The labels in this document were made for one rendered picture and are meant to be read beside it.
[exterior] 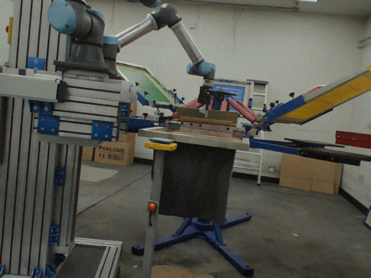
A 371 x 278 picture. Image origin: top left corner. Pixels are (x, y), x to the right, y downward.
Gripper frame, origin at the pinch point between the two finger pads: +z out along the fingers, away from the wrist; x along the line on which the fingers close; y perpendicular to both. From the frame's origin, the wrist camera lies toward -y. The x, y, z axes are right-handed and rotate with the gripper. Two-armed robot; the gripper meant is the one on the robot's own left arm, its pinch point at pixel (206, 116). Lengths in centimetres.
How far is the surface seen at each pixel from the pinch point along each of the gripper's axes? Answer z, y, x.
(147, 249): 66, 12, 78
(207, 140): 12, -8, 59
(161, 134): 11, 16, 59
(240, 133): 8.1, -23.6, 0.2
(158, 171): 28, 11, 78
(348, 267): 109, -125, -64
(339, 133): 0, -87, -9
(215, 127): 7.6, -4.5, -23.0
